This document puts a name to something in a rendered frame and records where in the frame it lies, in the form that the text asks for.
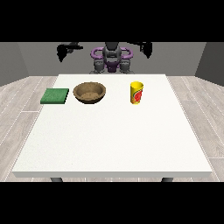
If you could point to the brown wooden bowl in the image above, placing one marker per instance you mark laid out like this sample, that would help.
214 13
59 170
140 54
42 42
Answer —
89 92

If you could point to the yellow cup with melon print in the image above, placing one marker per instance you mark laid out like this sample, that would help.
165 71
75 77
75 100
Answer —
136 93

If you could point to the green square pad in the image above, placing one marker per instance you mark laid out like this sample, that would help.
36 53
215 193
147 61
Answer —
54 96

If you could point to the grey robot trunk purple rings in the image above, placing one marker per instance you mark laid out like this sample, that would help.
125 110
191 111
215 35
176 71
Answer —
111 59

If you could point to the dark table leg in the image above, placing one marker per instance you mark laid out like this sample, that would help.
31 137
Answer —
167 179
56 179

